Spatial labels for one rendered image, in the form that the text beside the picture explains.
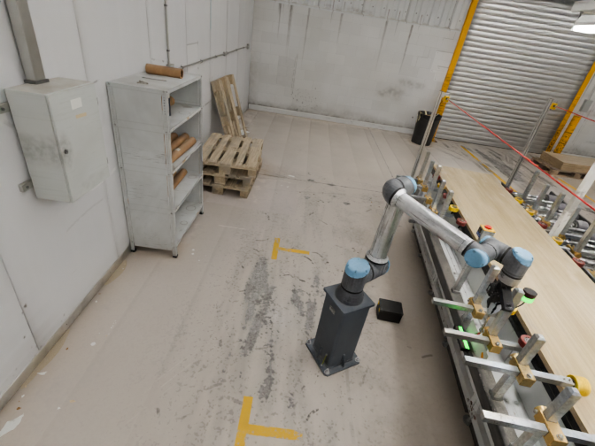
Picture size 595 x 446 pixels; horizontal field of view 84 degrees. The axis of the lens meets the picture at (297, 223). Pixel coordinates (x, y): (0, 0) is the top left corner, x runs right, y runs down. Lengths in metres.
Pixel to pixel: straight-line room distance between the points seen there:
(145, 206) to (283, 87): 6.40
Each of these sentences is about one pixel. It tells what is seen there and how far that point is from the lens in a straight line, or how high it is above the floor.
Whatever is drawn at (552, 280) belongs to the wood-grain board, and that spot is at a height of 0.90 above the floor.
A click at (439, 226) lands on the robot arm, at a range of 1.74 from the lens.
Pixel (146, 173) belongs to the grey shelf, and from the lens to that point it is 3.09.
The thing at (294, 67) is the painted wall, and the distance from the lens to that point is 8.97.
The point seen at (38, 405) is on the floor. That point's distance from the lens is 2.69.
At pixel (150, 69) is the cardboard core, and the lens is 3.38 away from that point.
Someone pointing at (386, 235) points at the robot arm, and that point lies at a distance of 2.12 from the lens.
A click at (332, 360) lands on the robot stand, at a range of 2.58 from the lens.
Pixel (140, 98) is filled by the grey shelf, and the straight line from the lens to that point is 2.89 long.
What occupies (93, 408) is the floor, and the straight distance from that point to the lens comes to 2.57.
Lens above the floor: 2.12
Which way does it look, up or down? 31 degrees down
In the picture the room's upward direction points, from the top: 9 degrees clockwise
